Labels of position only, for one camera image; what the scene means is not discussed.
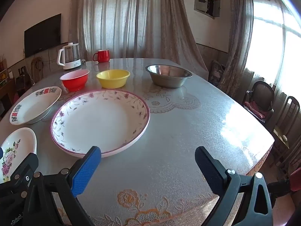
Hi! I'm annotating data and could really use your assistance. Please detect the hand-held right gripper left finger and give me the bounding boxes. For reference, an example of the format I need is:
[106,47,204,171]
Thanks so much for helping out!
[24,146,102,226]

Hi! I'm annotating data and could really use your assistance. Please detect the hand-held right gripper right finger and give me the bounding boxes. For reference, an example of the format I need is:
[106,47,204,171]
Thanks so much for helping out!
[195,146,274,226]

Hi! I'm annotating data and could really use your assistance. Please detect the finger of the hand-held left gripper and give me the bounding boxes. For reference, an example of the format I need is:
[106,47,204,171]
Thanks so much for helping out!
[11,153,39,198]

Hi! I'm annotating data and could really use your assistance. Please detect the white plate rose print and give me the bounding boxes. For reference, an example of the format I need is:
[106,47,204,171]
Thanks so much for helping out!
[0,127,37,184]

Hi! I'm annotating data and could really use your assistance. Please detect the large floral plate pink rim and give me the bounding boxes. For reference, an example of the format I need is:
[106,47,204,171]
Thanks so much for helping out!
[50,90,150,158]

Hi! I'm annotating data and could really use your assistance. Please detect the white plate red marks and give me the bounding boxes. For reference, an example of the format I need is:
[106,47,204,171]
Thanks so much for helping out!
[9,86,62,125]

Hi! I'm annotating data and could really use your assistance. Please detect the red plastic bowl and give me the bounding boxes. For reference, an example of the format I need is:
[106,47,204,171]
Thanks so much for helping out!
[60,69,90,92]

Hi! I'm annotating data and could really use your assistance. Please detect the yellow plastic bowl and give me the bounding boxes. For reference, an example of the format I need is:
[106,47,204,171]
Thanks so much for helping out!
[96,69,131,89]

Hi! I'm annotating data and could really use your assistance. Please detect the stainless steel bowl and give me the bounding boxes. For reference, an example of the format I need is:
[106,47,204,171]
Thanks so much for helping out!
[145,64,193,88]

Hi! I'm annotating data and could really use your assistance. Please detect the red cloth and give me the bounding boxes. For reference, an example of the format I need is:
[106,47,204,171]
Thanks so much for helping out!
[244,101,267,119]

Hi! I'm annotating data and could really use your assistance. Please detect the wooden desk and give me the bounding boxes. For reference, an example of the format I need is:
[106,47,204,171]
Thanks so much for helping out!
[0,78,17,116]

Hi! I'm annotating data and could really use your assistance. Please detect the dark chair woven back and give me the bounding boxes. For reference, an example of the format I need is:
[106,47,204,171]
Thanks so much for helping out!
[242,80,275,123]

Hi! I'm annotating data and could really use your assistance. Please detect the patterned cushion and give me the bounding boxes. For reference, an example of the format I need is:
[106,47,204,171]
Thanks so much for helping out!
[209,60,227,86]

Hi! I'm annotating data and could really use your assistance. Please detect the small white shelf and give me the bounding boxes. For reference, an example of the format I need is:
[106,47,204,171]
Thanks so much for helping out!
[0,58,9,85]

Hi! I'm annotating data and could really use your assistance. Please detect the dark wooden slat-back chair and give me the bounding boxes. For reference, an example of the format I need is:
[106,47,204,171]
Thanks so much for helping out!
[273,96,301,151]

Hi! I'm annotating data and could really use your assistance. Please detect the white electric glass kettle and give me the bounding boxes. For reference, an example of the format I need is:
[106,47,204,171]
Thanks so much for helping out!
[57,42,82,70]

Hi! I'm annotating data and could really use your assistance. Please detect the red mug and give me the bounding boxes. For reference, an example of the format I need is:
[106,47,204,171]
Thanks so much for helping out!
[93,50,110,63]

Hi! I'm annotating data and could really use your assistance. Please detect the patterned beige side-window curtain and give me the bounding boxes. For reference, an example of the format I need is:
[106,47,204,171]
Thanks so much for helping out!
[216,0,255,95]

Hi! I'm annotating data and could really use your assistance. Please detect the patterned beige drape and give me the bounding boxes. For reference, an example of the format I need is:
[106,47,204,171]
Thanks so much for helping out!
[160,0,209,80]
[68,0,88,52]

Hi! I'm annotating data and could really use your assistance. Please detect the bright side window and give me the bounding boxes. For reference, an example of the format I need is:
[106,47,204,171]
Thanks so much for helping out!
[245,0,301,104]

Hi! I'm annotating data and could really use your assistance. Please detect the sheer beige curtain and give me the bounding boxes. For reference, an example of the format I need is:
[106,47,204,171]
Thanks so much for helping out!
[79,0,165,60]

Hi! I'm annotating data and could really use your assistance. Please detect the grey electrical panel box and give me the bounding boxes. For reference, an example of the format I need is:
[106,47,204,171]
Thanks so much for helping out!
[194,0,221,18]

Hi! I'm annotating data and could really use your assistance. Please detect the black wall television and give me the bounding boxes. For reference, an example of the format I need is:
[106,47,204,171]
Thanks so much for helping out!
[24,14,62,58]

